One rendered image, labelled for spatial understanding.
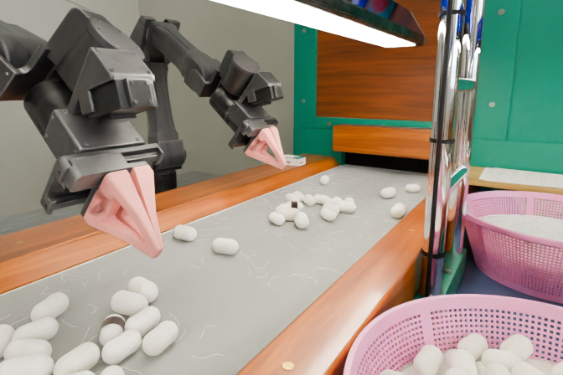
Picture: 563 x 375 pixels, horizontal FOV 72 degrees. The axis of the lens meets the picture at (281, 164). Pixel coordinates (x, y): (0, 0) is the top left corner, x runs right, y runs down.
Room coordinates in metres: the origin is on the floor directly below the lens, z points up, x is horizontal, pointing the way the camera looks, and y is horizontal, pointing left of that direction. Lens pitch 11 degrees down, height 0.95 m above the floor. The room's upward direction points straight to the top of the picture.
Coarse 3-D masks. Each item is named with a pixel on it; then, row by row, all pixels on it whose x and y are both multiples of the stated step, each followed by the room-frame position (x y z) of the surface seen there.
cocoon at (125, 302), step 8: (112, 296) 0.34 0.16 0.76; (120, 296) 0.34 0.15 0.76; (128, 296) 0.34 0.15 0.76; (136, 296) 0.34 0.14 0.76; (144, 296) 0.34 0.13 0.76; (112, 304) 0.34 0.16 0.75; (120, 304) 0.33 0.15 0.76; (128, 304) 0.33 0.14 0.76; (136, 304) 0.33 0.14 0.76; (144, 304) 0.33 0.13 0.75; (120, 312) 0.33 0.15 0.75; (128, 312) 0.33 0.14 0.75; (136, 312) 0.33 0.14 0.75
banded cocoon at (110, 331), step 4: (108, 316) 0.31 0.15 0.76; (120, 316) 0.31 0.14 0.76; (104, 320) 0.31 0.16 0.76; (124, 320) 0.31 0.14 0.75; (112, 324) 0.29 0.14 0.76; (104, 328) 0.29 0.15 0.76; (108, 328) 0.29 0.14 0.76; (112, 328) 0.29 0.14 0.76; (116, 328) 0.29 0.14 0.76; (120, 328) 0.29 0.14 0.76; (100, 332) 0.29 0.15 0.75; (104, 332) 0.29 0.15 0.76; (108, 332) 0.29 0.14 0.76; (112, 332) 0.29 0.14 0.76; (116, 332) 0.29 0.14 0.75; (120, 332) 0.29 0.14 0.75; (100, 336) 0.29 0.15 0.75; (104, 336) 0.28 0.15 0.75; (108, 336) 0.28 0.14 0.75; (112, 336) 0.29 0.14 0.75; (116, 336) 0.29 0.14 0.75; (100, 340) 0.29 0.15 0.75; (104, 340) 0.28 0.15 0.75; (108, 340) 0.28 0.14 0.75; (104, 344) 0.28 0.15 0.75
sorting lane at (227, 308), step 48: (288, 192) 0.79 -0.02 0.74; (336, 192) 0.79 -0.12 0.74; (240, 240) 0.52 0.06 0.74; (288, 240) 0.52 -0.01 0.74; (336, 240) 0.52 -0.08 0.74; (48, 288) 0.39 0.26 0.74; (96, 288) 0.39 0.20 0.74; (192, 288) 0.39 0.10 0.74; (240, 288) 0.39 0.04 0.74; (288, 288) 0.39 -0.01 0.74; (96, 336) 0.30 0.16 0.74; (192, 336) 0.30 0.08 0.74; (240, 336) 0.30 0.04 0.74
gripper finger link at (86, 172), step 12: (96, 156) 0.33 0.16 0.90; (108, 156) 0.34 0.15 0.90; (120, 156) 0.35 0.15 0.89; (72, 168) 0.31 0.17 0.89; (84, 168) 0.31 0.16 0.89; (96, 168) 0.32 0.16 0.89; (108, 168) 0.33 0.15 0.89; (120, 168) 0.33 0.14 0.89; (132, 168) 0.34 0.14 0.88; (144, 168) 0.35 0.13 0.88; (72, 180) 0.30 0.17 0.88; (84, 180) 0.31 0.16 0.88; (96, 180) 0.32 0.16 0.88; (132, 180) 0.34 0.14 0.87; (144, 180) 0.34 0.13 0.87; (72, 192) 0.31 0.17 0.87; (144, 192) 0.34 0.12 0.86; (144, 204) 0.33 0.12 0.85; (120, 216) 0.35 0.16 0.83; (156, 216) 0.33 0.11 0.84; (132, 228) 0.34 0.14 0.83; (156, 228) 0.33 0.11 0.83
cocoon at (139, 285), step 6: (138, 276) 0.37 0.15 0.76; (132, 282) 0.36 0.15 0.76; (138, 282) 0.36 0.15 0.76; (144, 282) 0.36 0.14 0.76; (150, 282) 0.36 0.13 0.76; (132, 288) 0.36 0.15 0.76; (138, 288) 0.36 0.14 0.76; (144, 288) 0.35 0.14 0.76; (150, 288) 0.36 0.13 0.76; (156, 288) 0.36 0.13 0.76; (144, 294) 0.35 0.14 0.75; (150, 294) 0.35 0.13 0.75; (156, 294) 0.36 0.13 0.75; (150, 300) 0.35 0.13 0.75
